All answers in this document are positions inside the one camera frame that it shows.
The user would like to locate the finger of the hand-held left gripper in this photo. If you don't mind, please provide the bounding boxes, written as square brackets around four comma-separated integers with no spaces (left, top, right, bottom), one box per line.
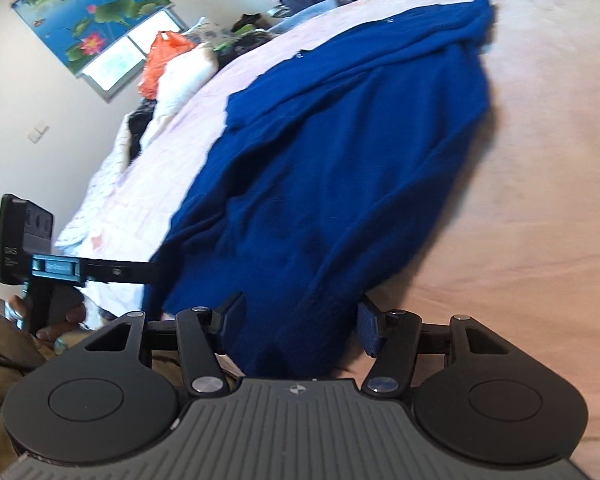
[77,258,162,286]

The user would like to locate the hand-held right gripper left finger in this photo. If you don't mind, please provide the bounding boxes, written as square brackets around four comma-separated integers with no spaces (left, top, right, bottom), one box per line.
[82,291,247,401]

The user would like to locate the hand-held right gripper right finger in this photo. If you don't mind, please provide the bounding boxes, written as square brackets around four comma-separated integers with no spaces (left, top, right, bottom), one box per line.
[356,296,519,403]

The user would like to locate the blue beaded sweater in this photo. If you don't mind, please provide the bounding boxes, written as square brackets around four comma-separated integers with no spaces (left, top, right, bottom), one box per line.
[142,0,498,378]

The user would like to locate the person's left forearm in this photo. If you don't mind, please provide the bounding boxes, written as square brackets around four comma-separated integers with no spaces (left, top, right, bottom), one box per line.
[0,296,45,361]

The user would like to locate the person's left hand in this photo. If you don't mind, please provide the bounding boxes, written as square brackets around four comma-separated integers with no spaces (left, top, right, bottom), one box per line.
[5,293,87,343]

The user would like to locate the white floral quilt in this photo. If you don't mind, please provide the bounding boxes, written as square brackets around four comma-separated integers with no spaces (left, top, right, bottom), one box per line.
[55,110,153,273]

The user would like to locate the window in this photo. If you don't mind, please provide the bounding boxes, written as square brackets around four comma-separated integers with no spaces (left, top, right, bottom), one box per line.
[77,7,189,104]

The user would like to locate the pink blanket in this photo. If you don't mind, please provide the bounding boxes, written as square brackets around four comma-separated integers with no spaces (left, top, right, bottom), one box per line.
[55,0,600,480]

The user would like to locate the white quilted cushion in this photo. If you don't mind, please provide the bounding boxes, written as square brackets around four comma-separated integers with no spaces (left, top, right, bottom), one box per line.
[140,42,220,149]

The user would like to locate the orange plastic bag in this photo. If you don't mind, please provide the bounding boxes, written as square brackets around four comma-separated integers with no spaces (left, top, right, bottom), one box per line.
[137,31,197,101]

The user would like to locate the lotus print roller blind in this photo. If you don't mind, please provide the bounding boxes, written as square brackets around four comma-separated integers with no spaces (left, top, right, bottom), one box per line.
[11,0,174,79]

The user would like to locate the floral pillow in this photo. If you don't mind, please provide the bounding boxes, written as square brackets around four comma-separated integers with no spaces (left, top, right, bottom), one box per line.
[182,16,232,49]

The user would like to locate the dark patterned cloth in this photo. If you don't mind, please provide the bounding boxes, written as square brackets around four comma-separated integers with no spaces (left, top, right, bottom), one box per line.
[217,29,277,69]

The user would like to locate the light blue towel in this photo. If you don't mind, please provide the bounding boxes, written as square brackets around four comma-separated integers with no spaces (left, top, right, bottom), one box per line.
[267,0,352,34]

